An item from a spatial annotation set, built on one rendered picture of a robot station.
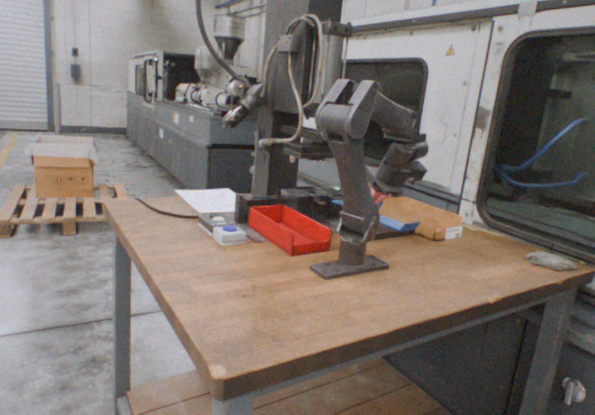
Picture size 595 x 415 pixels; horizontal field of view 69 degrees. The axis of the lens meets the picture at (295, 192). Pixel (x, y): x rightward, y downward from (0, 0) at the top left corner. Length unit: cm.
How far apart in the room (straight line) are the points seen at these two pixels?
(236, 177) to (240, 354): 393
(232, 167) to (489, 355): 334
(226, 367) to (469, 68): 144
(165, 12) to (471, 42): 929
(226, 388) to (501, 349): 124
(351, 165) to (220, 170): 364
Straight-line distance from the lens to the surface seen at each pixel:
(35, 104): 1036
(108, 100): 1044
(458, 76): 185
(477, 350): 184
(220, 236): 114
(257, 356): 72
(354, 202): 98
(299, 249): 110
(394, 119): 103
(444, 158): 186
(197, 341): 75
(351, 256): 103
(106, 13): 1049
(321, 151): 136
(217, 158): 449
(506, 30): 169
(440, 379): 201
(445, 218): 150
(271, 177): 159
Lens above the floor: 130
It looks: 13 degrees down
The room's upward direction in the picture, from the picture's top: 5 degrees clockwise
